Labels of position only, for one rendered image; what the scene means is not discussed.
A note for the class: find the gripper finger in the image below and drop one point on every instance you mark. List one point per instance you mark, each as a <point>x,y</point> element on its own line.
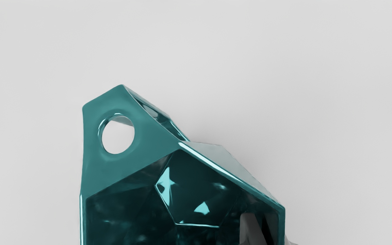
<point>252,229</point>

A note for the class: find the teal faceted mug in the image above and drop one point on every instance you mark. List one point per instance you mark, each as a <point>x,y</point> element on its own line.
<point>141,149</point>

